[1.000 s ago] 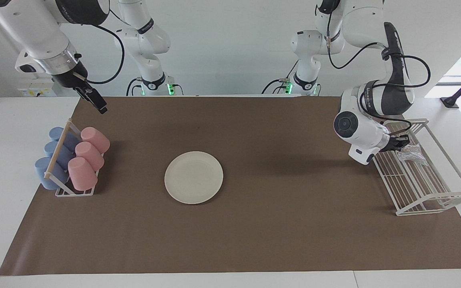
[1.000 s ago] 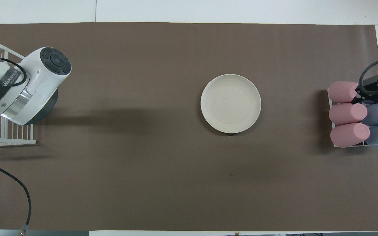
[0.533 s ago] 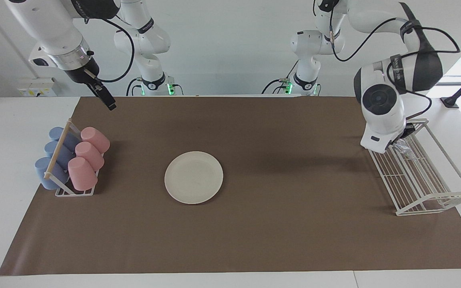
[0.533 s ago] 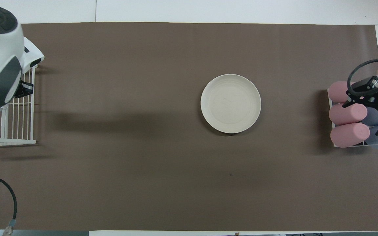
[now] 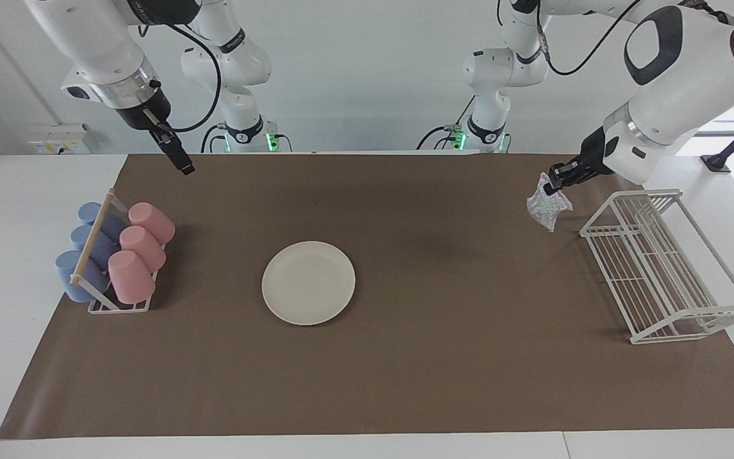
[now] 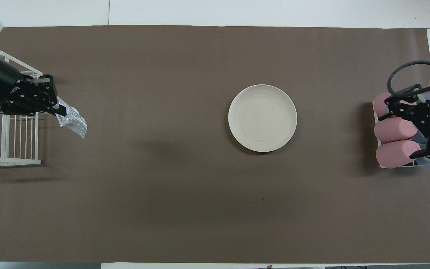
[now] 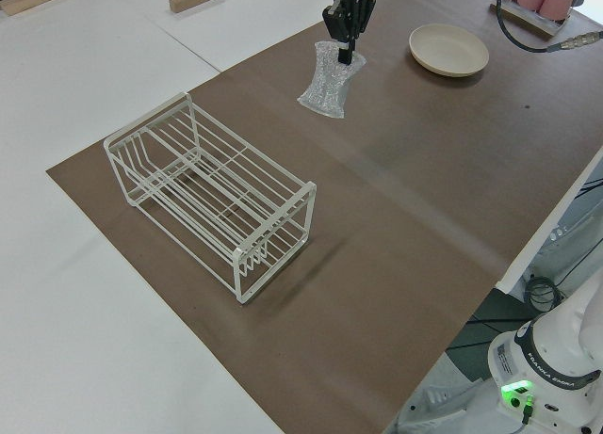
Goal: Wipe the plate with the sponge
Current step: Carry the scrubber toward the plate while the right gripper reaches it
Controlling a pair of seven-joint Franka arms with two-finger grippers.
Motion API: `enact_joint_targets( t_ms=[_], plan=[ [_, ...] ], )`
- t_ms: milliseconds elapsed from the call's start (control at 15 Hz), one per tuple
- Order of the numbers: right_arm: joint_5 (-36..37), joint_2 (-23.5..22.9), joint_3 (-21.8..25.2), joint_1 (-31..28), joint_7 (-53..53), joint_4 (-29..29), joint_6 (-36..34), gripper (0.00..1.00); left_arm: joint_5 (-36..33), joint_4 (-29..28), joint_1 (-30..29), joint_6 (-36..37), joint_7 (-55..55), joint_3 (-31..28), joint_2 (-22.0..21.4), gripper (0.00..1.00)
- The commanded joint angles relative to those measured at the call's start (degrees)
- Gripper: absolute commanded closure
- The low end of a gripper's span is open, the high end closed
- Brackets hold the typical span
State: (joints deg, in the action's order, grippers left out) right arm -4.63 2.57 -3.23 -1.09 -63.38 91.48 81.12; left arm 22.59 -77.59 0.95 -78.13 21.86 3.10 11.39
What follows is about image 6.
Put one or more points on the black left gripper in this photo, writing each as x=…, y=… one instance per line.
x=2, y=80

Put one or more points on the silver foil snack bag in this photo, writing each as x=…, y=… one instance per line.
x=72, y=122

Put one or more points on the cream round plate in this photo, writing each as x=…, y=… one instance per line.
x=262, y=118

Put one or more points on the pink cup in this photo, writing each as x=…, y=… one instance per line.
x=379, y=105
x=396, y=154
x=392, y=130

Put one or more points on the brown table mat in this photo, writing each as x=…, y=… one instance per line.
x=162, y=93

